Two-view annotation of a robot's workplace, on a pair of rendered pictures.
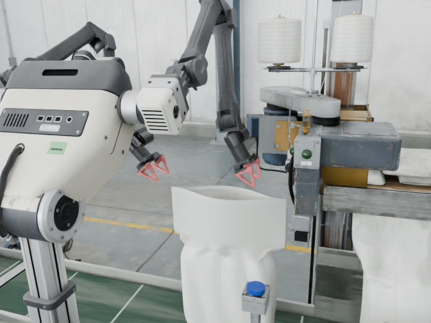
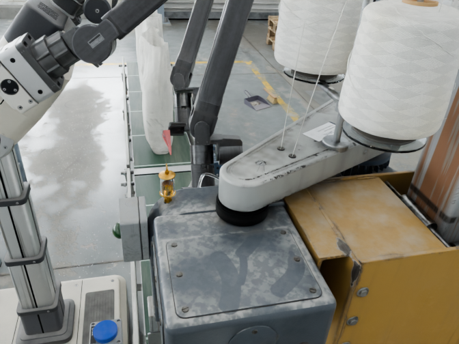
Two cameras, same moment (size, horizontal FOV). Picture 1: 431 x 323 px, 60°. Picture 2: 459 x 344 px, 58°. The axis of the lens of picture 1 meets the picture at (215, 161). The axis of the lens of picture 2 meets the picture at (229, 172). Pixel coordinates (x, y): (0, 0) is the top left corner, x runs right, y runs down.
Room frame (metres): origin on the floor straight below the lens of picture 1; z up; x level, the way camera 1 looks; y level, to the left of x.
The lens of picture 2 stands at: (0.90, -0.83, 1.77)
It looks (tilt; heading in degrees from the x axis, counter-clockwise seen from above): 32 degrees down; 56
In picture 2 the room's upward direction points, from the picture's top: 4 degrees clockwise
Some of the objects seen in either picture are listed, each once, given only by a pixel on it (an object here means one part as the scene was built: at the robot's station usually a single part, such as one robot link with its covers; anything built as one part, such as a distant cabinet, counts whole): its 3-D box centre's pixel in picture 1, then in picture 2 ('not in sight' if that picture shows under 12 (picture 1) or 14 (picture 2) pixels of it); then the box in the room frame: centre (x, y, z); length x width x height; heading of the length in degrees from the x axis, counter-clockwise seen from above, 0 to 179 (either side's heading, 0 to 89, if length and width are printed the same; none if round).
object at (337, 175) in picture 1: (335, 145); (386, 267); (1.51, -0.51, 1.18); 0.34 x 0.25 x 0.31; 161
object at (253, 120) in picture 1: (256, 127); not in sight; (1.60, -0.19, 1.25); 0.10 x 0.08 x 0.12; 6
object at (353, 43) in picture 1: (352, 38); (401, 65); (1.39, -0.50, 1.61); 0.15 x 0.14 x 0.17; 71
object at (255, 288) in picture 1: (256, 289); (105, 332); (1.02, -0.12, 0.84); 0.06 x 0.06 x 0.02
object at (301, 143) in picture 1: (307, 152); (134, 228); (1.07, -0.28, 1.29); 0.08 x 0.05 x 0.09; 71
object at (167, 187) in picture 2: (306, 121); (167, 183); (1.13, -0.28, 1.37); 0.03 x 0.02 x 0.03; 71
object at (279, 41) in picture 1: (279, 41); (322, 22); (1.47, -0.25, 1.61); 0.17 x 0.17 x 0.17
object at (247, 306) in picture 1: (255, 297); (106, 340); (1.02, -0.12, 0.81); 0.08 x 0.08 x 0.06; 71
